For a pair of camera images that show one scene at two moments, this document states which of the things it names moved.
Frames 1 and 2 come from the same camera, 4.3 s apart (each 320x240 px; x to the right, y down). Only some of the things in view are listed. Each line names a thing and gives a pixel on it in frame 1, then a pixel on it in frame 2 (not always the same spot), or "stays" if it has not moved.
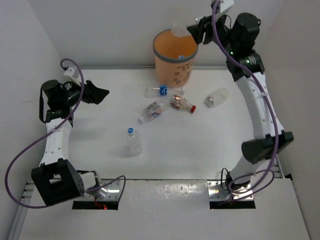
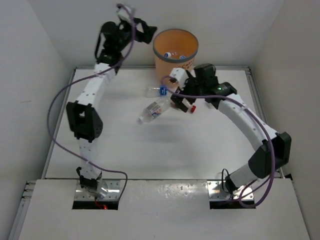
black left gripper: (91, 94) to (144, 36)
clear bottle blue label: (164, 91) stays
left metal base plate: (113, 192) stays
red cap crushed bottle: (180, 102) stays
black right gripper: (205, 25) to (178, 103)
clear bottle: (179, 29) to (174, 54)
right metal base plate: (216, 193) stays
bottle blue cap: (133, 147) to (167, 55)
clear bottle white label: (154, 109) stays
